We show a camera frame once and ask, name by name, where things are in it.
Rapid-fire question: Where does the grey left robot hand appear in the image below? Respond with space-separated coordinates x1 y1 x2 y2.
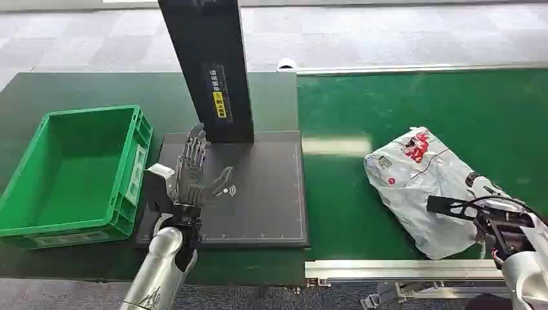
173 123 234 209

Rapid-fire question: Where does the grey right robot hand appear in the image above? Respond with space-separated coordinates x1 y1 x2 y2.
427 194 537 260

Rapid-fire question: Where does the white plastic parcel bag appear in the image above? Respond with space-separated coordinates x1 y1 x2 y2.
364 126 517 261

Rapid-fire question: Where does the blue and yellow label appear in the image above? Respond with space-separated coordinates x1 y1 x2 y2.
201 63 234 125

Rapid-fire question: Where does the green plastic crate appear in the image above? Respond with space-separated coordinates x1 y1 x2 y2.
0 105 154 251

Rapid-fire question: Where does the black scanner column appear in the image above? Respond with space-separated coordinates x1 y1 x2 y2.
157 0 255 144

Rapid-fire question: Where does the green belt conveyor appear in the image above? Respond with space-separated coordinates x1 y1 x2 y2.
277 57 548 287

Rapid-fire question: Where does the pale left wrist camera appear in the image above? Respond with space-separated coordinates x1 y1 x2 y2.
143 163 177 213

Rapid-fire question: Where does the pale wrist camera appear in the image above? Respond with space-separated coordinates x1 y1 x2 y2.
472 176 523 213
143 163 177 213

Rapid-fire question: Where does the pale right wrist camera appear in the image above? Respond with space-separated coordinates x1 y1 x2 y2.
472 176 523 213

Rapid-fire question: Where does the black scanner base plate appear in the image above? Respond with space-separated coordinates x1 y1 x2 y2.
134 130 310 250

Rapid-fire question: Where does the metal conveyor bracket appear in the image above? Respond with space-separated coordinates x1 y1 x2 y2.
361 281 512 310

